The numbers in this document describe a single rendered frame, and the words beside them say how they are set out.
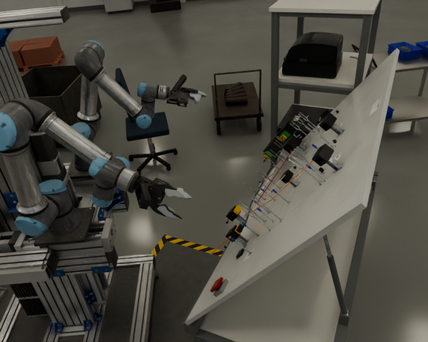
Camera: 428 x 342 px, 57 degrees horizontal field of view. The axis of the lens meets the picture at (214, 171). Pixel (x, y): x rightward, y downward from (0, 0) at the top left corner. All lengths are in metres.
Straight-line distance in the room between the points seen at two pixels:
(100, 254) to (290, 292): 0.90
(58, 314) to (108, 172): 1.45
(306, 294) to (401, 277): 1.37
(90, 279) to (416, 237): 2.47
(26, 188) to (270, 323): 1.14
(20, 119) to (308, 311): 1.40
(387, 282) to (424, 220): 0.80
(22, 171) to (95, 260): 0.61
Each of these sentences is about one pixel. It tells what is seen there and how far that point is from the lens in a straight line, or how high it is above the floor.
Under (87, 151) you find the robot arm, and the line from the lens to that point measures 1.54.
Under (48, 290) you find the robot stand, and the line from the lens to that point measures 2.51.
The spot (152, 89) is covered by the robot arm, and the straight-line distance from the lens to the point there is 2.12.
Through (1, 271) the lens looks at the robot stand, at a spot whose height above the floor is 1.07.
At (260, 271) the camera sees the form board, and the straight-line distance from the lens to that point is 1.30.
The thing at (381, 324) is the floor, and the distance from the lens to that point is 2.91.
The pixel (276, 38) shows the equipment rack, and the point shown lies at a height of 1.69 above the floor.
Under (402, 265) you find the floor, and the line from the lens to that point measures 3.28.
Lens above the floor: 2.33
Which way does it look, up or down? 35 degrees down
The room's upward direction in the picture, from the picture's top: 5 degrees counter-clockwise
